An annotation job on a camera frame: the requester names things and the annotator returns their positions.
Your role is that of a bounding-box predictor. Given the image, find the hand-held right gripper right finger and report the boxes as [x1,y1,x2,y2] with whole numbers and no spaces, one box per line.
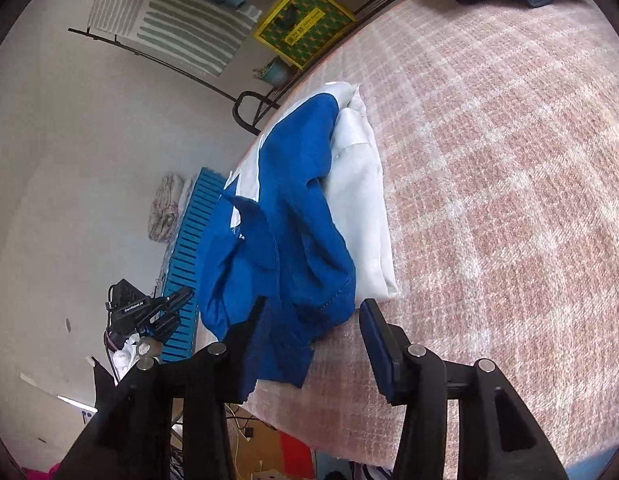
[359,298,570,480]

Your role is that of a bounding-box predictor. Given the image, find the blue slatted panel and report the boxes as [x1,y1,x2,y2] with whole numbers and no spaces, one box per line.
[159,167,225,363]

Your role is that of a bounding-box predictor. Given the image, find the yellow and green box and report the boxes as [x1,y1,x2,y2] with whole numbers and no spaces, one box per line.
[252,0,357,71]

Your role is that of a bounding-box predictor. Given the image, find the green striped white towel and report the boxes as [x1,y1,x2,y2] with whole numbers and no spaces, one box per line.
[86,0,257,78]

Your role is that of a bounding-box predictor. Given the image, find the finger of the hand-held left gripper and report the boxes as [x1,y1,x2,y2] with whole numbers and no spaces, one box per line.
[148,310,182,342]
[150,287,195,313]

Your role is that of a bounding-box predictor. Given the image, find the cardboard box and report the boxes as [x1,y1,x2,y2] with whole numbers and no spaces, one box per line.
[226,407,315,480]

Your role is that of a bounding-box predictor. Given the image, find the black metal clothes rack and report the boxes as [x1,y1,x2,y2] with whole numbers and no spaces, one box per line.
[68,0,433,136]

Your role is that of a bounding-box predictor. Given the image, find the potted plant in teal pot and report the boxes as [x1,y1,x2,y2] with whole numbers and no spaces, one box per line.
[254,56,292,86]

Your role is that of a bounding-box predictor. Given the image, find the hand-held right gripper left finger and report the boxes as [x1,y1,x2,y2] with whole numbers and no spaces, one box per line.
[52,296,267,480]

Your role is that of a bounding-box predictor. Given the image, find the pink plaid bed blanket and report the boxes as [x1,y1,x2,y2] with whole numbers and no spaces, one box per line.
[239,0,619,471]

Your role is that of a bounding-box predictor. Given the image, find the white and blue jacket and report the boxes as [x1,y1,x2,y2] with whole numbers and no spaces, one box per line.
[196,80,400,401]

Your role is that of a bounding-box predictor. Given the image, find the pink cloth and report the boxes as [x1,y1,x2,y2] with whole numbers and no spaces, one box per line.
[19,464,62,480]

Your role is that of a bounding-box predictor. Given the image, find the floral fabric bundle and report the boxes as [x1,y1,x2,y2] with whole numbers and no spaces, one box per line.
[146,174,195,243]

